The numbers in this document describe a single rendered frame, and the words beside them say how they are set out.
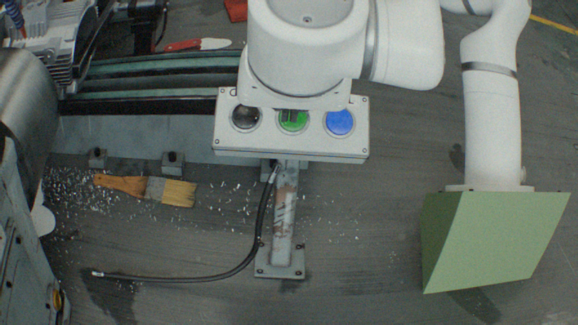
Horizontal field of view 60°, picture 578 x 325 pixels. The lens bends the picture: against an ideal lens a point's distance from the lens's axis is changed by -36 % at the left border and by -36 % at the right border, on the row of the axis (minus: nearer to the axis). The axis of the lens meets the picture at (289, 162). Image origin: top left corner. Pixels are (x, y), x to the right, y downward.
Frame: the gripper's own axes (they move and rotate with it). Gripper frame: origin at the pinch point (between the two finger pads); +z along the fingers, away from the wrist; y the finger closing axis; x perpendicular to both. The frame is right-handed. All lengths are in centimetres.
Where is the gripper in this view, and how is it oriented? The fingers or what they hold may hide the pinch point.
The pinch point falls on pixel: (289, 102)
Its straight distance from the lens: 75.7
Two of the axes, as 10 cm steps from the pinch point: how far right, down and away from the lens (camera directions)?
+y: -10.0, -0.6, -0.3
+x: -0.5, 9.8, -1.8
